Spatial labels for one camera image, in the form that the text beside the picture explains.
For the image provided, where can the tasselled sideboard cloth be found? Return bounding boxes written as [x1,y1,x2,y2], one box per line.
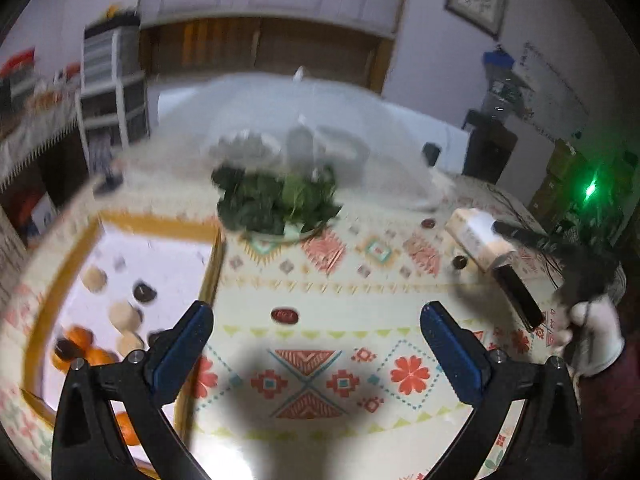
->
[0,105,83,191]

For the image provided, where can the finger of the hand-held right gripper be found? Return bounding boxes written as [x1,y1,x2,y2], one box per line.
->
[494,264,547,333]
[492,220,552,252]

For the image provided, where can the blue object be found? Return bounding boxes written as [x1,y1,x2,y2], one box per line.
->
[482,49,516,86]

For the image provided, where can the whiteboard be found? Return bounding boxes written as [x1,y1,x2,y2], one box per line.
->
[517,42,591,143]

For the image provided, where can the small orange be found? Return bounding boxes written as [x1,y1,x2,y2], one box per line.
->
[64,326,97,356]
[87,347,120,367]

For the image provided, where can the white plate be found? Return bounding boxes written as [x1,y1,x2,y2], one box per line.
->
[240,220,326,243]

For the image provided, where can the phone stand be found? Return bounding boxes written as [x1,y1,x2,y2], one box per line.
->
[92,132,126,196]

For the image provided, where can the leafy greens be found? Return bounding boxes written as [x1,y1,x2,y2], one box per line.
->
[211,162,345,235]

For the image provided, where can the black bag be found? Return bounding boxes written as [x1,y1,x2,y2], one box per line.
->
[85,11,140,38]

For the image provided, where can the blue and white box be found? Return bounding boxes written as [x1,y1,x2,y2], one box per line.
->
[27,192,58,236]

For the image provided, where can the black chair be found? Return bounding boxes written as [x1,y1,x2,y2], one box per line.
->
[462,110,518,183]

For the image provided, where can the white foam tray yellow tape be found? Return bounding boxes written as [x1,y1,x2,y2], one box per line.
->
[20,210,226,476]

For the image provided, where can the beige carton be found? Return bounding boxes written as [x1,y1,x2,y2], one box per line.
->
[445,207,517,272]

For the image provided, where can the person's right hand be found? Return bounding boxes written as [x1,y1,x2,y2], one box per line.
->
[555,294,626,378]

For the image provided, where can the stack of cardboard boxes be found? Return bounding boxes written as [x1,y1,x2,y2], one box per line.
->
[527,137,581,226]

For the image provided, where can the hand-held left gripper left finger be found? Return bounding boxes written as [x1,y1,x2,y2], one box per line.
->
[52,301,215,480]

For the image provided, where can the large white plastic drawer unit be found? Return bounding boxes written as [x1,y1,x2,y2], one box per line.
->
[77,72,151,171]

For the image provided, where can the small white plastic drawer unit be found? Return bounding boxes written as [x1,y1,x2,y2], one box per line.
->
[82,25,141,91]

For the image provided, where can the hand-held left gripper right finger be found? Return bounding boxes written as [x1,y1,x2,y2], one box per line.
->
[420,301,586,480]

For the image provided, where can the white mesh food cover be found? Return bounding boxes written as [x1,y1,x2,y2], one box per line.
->
[155,67,456,211]

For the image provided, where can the wooden wall panel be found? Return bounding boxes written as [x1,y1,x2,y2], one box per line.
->
[137,15,396,96]

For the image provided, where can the red box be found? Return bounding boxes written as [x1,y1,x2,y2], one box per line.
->
[0,50,36,77]

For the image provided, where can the large orange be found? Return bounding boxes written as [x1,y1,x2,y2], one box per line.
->
[115,411,144,447]

